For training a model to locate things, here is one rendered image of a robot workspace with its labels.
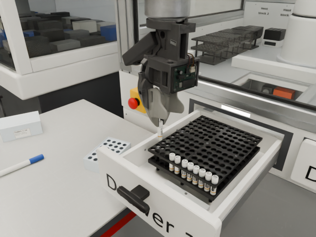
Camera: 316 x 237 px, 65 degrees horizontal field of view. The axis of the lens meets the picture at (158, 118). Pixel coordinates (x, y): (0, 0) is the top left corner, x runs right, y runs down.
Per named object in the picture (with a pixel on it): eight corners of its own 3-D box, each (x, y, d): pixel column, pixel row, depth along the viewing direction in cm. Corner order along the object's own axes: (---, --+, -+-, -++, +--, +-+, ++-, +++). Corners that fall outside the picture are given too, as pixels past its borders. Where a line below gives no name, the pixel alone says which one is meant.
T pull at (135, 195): (145, 215, 41) (145, 209, 40) (116, 193, 45) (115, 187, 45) (160, 202, 43) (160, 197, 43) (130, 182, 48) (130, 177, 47)
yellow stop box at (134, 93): (143, 114, 84) (142, 95, 81) (129, 108, 88) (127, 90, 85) (153, 110, 88) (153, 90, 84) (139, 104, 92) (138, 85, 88)
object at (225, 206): (207, 252, 42) (210, 228, 39) (111, 180, 57) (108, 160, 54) (287, 149, 68) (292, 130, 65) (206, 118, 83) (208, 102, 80)
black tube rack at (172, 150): (211, 210, 50) (215, 185, 47) (148, 170, 60) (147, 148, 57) (257, 158, 64) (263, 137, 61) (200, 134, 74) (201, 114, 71)
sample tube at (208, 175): (207, 194, 49) (209, 176, 47) (202, 191, 50) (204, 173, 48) (210, 191, 50) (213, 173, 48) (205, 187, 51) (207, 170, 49)
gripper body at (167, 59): (167, 99, 42) (169, 23, 37) (138, 85, 48) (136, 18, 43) (198, 89, 47) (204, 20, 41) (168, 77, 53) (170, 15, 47)
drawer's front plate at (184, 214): (209, 272, 41) (216, 227, 36) (101, 186, 58) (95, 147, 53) (214, 264, 42) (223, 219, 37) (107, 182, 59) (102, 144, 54)
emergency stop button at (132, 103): (135, 111, 83) (134, 100, 81) (127, 108, 85) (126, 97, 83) (141, 108, 85) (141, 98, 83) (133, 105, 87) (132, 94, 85)
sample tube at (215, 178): (213, 198, 49) (216, 180, 46) (208, 194, 49) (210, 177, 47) (217, 194, 49) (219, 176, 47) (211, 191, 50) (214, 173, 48)
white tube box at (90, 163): (109, 177, 69) (107, 166, 67) (84, 169, 72) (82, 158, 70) (131, 152, 79) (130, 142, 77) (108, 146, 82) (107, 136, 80)
